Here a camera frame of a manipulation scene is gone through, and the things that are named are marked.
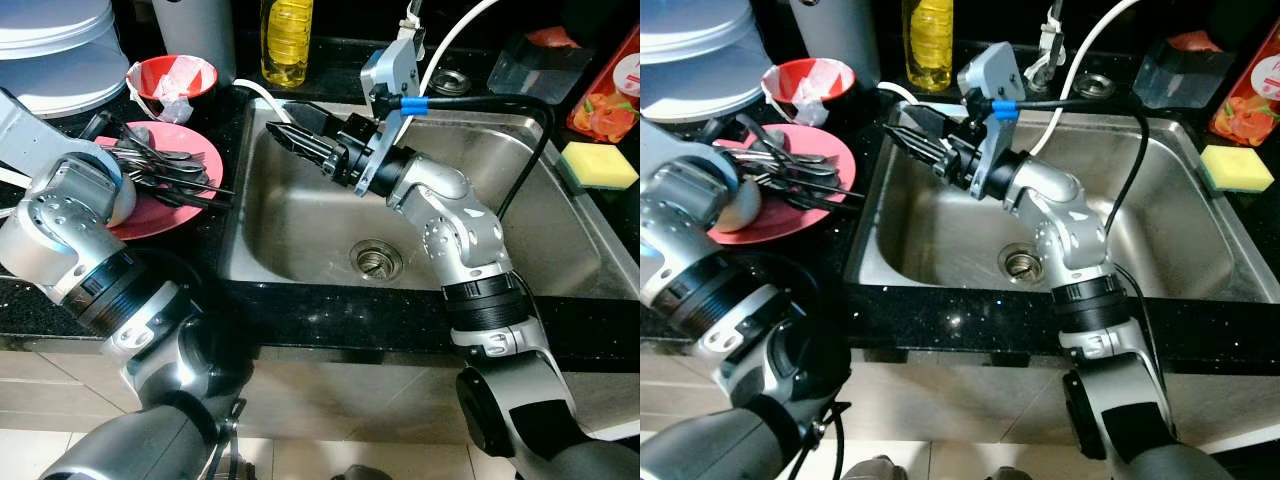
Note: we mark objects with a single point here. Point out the white crumpled plastic bag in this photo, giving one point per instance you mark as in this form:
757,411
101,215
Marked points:
175,90
810,90

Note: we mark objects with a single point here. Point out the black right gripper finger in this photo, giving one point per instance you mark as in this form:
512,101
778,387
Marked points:
915,148
300,147
930,122
320,122

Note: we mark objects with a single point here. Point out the metal spoon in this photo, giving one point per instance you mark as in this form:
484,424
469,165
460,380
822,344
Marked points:
755,130
137,135

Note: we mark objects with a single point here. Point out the round metal countertop fitting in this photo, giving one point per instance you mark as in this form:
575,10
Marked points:
1076,84
436,82

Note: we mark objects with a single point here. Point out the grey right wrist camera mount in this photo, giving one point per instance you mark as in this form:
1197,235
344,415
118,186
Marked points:
390,75
990,75

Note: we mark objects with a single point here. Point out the clear plastic box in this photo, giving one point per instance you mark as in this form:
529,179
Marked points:
535,70
1180,75

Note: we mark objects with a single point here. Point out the red peach carton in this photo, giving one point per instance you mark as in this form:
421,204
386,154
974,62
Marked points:
1250,110
605,110

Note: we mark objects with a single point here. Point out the beige cabinet front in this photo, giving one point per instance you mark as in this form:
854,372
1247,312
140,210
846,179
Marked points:
330,400
960,400

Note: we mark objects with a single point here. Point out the yellow sponge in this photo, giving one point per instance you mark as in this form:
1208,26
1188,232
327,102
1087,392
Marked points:
1235,168
600,165

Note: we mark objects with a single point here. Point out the yellow liquid plastic bottle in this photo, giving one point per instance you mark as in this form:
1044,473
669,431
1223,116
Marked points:
928,50
287,50

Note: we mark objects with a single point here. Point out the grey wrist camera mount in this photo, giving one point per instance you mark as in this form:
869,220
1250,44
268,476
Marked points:
670,150
990,75
35,135
390,75

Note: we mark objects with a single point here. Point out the metal fork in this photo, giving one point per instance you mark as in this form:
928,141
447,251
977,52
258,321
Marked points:
160,160
790,160
810,175
178,174

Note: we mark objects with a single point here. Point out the dark robot left foot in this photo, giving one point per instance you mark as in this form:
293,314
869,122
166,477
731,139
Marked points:
882,470

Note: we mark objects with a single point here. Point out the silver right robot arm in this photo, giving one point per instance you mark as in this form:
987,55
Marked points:
1065,230
460,225

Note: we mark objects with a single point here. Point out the stainless steel sink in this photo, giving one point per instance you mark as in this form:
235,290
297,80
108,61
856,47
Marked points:
920,230
300,230

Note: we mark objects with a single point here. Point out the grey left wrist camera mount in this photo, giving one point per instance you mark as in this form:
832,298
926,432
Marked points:
670,150
35,135

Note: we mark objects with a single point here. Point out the dark robot foot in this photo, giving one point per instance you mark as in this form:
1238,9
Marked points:
1010,473
882,470
365,472

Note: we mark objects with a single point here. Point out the metal sink drain strainer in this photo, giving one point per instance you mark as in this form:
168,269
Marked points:
376,260
1022,263

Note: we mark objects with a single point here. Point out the dark robot right foot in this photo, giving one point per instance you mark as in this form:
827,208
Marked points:
365,472
1010,473

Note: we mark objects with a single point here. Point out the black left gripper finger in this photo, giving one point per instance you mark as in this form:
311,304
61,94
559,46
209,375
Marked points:
825,187
822,202
195,182
190,196

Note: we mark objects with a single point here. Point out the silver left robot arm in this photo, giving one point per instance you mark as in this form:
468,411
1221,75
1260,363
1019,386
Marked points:
690,250
60,225

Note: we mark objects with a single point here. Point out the red bowl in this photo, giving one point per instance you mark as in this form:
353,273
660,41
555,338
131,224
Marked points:
780,75
145,75

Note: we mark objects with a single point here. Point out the pink plate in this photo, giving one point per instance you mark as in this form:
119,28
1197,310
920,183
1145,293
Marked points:
160,215
800,225

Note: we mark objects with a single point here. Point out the metal tap valve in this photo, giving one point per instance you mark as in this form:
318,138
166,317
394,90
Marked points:
410,25
1050,40

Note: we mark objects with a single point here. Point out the grey water filter with spout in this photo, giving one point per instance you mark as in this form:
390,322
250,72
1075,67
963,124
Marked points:
195,40
835,40

